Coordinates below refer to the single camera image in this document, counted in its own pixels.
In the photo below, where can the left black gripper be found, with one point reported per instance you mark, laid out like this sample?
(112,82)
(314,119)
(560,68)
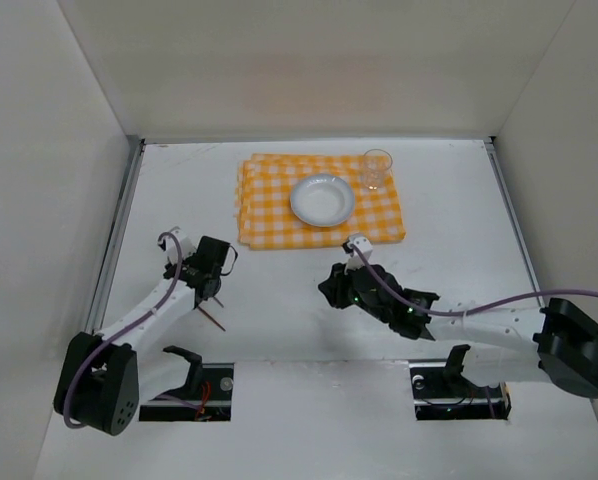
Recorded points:
(207,288)

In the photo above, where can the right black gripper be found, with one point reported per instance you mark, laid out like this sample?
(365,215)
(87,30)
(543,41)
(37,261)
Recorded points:
(341,288)

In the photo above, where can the copper fork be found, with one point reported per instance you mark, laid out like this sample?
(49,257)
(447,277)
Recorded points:
(208,316)

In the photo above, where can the yellow white checkered cloth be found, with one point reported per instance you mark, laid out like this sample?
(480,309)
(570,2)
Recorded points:
(266,221)

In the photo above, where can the white ceramic plate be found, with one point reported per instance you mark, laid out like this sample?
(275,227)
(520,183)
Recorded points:
(322,200)

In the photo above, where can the clear drinking glass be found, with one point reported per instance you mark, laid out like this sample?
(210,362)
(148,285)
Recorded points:
(376,168)

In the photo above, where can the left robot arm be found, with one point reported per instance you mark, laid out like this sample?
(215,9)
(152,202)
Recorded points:
(107,376)

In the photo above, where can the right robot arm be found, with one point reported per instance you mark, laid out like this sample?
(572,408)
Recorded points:
(555,344)

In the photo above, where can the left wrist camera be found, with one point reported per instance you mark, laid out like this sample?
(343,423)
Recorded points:
(173,240)

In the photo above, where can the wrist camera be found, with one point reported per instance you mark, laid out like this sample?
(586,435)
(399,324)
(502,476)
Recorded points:
(173,240)
(358,242)

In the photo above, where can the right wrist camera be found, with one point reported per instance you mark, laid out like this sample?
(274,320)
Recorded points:
(358,242)

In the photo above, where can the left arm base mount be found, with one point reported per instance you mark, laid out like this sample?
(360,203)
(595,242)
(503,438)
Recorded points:
(177,385)

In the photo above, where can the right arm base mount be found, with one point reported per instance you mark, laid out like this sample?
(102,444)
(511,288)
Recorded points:
(440,393)

